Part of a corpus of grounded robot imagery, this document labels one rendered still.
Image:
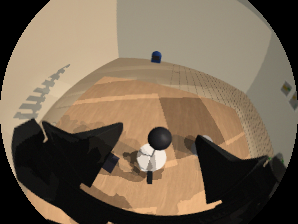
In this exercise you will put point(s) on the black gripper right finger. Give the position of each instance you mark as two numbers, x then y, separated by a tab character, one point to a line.
221	171

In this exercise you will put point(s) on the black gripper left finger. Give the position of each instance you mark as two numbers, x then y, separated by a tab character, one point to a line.
85	151

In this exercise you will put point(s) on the glass french press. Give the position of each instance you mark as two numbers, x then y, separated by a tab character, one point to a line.
152	155

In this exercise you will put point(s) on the grey cylinder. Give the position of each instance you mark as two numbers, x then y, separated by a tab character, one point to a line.
194	145

